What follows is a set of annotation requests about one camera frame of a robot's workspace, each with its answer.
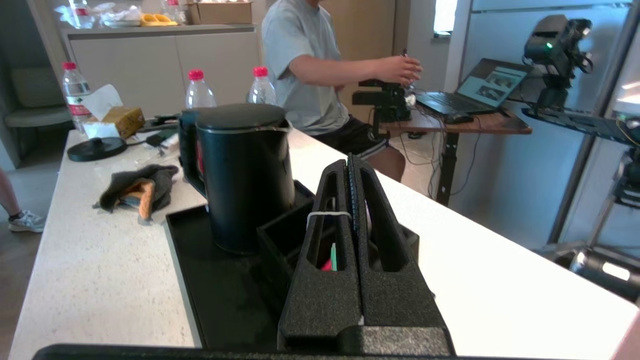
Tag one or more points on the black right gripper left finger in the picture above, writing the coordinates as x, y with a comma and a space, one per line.
320, 310

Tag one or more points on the brown cardboard box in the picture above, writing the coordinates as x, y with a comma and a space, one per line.
220, 12

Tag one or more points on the clear plastic bag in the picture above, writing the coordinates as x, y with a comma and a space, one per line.
157, 159

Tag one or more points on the person in grey shirt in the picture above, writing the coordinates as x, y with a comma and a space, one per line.
300, 60

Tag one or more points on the black rectangular serving tray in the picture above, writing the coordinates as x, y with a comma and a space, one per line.
220, 300

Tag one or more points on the dark green pouch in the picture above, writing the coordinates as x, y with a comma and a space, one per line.
155, 139

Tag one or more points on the white cabinet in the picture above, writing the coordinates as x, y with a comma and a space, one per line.
150, 70

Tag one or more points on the flat black pouch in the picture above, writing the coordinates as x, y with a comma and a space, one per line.
162, 121

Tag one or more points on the white tube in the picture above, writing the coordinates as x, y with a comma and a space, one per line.
171, 141

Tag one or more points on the window with black frame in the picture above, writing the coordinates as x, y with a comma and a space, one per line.
445, 17

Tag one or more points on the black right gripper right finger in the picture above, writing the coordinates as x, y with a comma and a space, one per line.
400, 310

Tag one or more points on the white plastic bag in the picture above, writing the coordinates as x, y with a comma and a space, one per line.
122, 15

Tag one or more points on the brown tissue pack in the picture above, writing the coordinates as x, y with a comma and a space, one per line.
122, 120

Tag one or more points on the black compartment organizer box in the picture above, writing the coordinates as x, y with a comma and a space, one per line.
280, 235

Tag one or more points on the black round kettle base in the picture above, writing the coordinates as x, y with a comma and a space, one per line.
97, 149

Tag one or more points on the yellow container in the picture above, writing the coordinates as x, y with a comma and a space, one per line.
157, 20

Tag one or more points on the grey upholstered seat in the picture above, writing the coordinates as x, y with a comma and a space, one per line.
37, 100

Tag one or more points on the black cylinder with light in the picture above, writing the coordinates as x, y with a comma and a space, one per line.
607, 270

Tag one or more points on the black electric kettle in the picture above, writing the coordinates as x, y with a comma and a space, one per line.
245, 175

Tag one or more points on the black computer mouse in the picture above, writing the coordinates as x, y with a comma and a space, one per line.
459, 118

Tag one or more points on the brown black oven mitt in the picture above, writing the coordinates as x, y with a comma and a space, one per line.
145, 187

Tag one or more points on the water bottle red cap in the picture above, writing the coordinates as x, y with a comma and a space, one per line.
75, 95
82, 12
200, 92
262, 90

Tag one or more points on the black laptop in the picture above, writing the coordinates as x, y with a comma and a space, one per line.
480, 87

